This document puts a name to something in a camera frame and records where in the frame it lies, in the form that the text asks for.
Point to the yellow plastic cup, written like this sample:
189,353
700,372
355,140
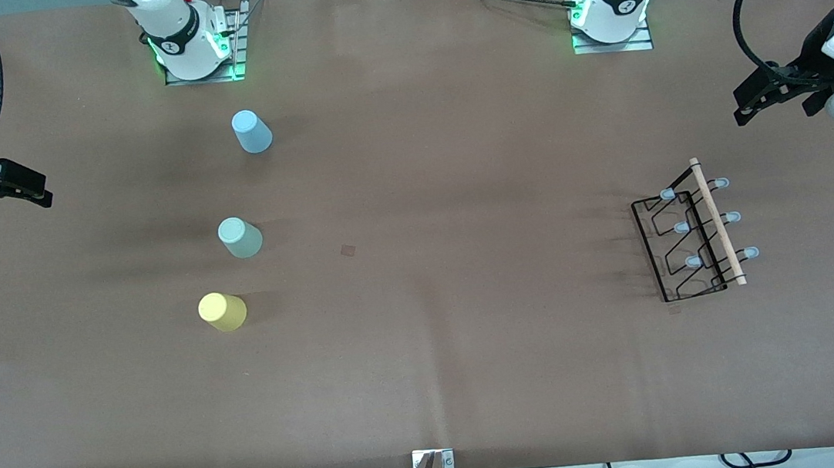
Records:
222,312

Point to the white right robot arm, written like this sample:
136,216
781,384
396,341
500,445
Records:
174,27

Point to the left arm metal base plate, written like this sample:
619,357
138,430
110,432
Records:
614,47

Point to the pale green plastic cup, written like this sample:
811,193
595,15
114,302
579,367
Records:
241,238

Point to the light blue plastic cup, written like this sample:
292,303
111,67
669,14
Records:
253,133

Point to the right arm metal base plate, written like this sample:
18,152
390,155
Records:
207,78

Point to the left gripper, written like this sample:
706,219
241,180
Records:
811,58

